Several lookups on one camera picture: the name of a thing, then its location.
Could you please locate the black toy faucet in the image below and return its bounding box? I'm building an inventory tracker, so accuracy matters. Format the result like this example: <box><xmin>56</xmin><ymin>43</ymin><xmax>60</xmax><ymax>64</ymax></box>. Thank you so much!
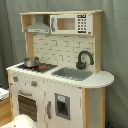
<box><xmin>76</xmin><ymin>50</ymin><xmax>94</xmax><ymax>70</ymax></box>

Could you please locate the wooden toy kitchen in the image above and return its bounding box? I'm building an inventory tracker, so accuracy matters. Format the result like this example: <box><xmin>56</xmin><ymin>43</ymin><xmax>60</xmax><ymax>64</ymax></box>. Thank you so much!
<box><xmin>7</xmin><ymin>10</ymin><xmax>114</xmax><ymax>128</ymax></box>

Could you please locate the grey range hood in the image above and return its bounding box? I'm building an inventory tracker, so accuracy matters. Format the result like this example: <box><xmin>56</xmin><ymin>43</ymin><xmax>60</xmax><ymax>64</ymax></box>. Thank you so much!
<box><xmin>24</xmin><ymin>15</ymin><xmax>51</xmax><ymax>34</ymax></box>

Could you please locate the grey ice dispenser panel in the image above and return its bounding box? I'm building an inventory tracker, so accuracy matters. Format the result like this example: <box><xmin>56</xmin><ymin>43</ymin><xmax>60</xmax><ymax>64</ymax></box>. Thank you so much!
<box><xmin>55</xmin><ymin>93</ymin><xmax>71</xmax><ymax>120</ymax></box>

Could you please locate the grey toy sink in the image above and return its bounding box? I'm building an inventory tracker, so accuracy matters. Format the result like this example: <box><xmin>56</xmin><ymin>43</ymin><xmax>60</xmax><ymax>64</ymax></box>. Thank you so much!
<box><xmin>52</xmin><ymin>67</ymin><xmax>92</xmax><ymax>81</ymax></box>

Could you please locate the right red stove knob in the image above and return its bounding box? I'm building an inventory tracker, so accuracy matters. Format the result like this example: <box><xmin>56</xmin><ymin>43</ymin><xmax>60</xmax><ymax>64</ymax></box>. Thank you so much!
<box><xmin>31</xmin><ymin>81</ymin><xmax>37</xmax><ymax>87</ymax></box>

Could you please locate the black toy stovetop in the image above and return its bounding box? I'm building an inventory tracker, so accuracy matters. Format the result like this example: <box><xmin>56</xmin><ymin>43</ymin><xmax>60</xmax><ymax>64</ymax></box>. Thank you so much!
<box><xmin>19</xmin><ymin>63</ymin><xmax>56</xmax><ymax>73</ymax></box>

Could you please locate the grey fridge door handle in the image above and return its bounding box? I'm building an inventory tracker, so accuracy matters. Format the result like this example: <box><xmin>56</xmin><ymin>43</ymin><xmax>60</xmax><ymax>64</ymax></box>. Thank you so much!
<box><xmin>47</xmin><ymin>101</ymin><xmax>51</xmax><ymax>119</ymax></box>

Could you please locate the white toy microwave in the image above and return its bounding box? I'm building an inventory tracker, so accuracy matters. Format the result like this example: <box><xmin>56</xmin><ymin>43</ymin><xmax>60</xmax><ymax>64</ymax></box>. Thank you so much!
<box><xmin>50</xmin><ymin>14</ymin><xmax>93</xmax><ymax>34</ymax></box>

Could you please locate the left red stove knob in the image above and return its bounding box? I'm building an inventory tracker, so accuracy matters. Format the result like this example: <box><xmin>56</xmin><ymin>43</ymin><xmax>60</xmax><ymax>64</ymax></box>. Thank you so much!
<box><xmin>13</xmin><ymin>76</ymin><xmax>18</xmax><ymax>82</ymax></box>

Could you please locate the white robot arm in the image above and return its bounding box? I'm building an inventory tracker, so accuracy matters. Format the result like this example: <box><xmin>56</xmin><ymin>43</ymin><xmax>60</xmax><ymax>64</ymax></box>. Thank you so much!
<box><xmin>0</xmin><ymin>114</ymin><xmax>37</xmax><ymax>128</ymax></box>

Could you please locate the small metal pot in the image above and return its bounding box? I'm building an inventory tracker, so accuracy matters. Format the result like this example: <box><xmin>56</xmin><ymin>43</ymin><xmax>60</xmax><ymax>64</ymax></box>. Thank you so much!
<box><xmin>24</xmin><ymin>57</ymin><xmax>39</xmax><ymax>67</ymax></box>

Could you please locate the red stove knob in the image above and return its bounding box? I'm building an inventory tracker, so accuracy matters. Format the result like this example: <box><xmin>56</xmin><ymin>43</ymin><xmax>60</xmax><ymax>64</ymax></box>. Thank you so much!
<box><xmin>31</xmin><ymin>81</ymin><xmax>37</xmax><ymax>87</ymax></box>
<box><xmin>13</xmin><ymin>76</ymin><xmax>18</xmax><ymax>82</ymax></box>

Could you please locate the toy oven door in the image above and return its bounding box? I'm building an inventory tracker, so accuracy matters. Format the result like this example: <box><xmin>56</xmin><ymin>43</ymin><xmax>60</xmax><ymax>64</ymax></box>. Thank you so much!
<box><xmin>18</xmin><ymin>90</ymin><xmax>37</xmax><ymax>122</ymax></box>

